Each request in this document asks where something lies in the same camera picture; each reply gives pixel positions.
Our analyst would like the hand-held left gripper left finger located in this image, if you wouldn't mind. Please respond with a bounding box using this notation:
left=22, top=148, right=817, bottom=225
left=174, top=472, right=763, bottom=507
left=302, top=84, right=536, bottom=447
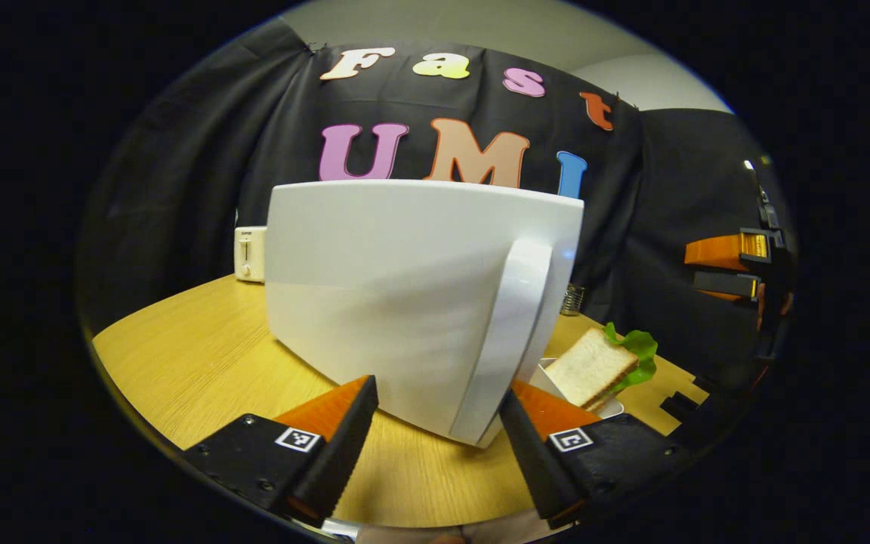
left=182, top=376, right=379, bottom=528

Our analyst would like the black notched bracket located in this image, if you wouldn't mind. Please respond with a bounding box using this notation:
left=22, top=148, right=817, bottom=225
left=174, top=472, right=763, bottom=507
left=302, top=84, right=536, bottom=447
left=660, top=374, right=757, bottom=447

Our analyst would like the white microwave oven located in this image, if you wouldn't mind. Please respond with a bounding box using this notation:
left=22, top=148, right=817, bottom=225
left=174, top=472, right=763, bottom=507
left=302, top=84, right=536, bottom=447
left=265, top=179, right=585, bottom=448

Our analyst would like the white toaster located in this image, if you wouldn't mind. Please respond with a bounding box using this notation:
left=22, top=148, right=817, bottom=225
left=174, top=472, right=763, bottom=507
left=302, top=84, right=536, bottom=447
left=234, top=226, right=268, bottom=283

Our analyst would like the sandwich with lettuce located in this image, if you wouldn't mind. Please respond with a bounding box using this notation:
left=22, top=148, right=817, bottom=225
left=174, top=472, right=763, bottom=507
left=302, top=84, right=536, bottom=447
left=546, top=323, right=659, bottom=413

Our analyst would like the white food plate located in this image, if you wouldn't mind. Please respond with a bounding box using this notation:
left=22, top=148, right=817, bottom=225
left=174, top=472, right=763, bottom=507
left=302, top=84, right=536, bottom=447
left=529, top=359, right=625, bottom=420

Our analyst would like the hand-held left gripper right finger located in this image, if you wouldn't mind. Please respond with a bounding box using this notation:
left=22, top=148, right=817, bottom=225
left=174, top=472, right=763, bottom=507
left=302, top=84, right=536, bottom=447
left=499, top=380, right=696, bottom=530

